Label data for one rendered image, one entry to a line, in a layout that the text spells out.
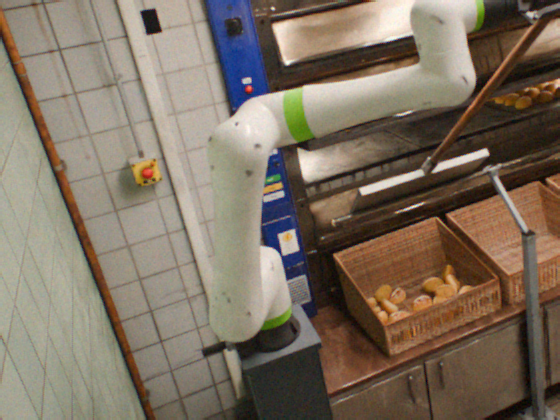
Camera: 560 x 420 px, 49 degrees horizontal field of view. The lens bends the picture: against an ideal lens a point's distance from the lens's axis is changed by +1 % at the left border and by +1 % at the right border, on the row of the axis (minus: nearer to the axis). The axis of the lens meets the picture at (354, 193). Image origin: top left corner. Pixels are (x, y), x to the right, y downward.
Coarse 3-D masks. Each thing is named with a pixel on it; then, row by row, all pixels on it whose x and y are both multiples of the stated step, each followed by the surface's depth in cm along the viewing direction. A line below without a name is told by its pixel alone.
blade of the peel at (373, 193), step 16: (464, 160) 233; (480, 160) 238; (400, 176) 224; (416, 176) 225; (432, 176) 232; (448, 176) 241; (368, 192) 219; (384, 192) 226; (400, 192) 235; (448, 192) 267; (352, 208) 232; (400, 208) 258
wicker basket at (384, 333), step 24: (384, 240) 281; (408, 240) 286; (432, 240) 291; (456, 240) 278; (336, 264) 273; (360, 264) 278; (384, 264) 282; (408, 264) 287; (432, 264) 291; (456, 264) 286; (480, 264) 265; (360, 288) 279; (408, 288) 286; (480, 288) 253; (360, 312) 261; (408, 312) 269; (432, 312) 247; (480, 312) 257; (384, 336) 241; (408, 336) 245; (432, 336) 250
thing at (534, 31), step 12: (540, 24) 147; (528, 36) 152; (516, 48) 157; (528, 48) 156; (516, 60) 160; (504, 72) 166; (492, 84) 172; (480, 96) 178; (468, 108) 186; (480, 108) 184; (468, 120) 190; (456, 132) 197; (444, 144) 206; (432, 156) 217
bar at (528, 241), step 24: (504, 168) 254; (432, 192) 243; (504, 192) 250; (360, 216) 233; (528, 240) 241; (528, 264) 245; (528, 288) 251; (528, 312) 256; (528, 336) 262; (528, 408) 284
